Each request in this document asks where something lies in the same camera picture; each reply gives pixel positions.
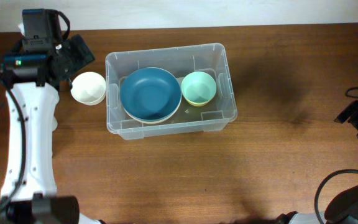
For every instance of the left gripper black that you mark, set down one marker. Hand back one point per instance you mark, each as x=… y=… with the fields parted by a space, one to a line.
x=80 y=60

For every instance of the white small bowl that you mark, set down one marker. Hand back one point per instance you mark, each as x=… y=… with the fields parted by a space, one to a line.
x=89 y=88

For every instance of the dark blue large bowl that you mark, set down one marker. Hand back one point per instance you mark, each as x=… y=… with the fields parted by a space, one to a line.
x=150 y=93

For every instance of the cream large bowl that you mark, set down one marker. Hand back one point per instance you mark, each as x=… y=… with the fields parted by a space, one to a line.
x=154 y=121

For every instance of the mint green small bowl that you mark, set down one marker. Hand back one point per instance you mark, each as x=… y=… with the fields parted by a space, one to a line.
x=198 y=87

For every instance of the yellow small bowl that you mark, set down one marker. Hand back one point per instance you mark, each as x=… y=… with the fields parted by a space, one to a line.
x=197 y=104

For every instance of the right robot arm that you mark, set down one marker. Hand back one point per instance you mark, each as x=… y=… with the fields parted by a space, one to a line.
x=343 y=208

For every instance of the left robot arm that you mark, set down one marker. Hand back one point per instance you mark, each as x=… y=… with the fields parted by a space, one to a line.
x=31 y=73

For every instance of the clear plastic storage bin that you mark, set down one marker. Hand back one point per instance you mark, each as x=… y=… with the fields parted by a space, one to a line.
x=179 y=61

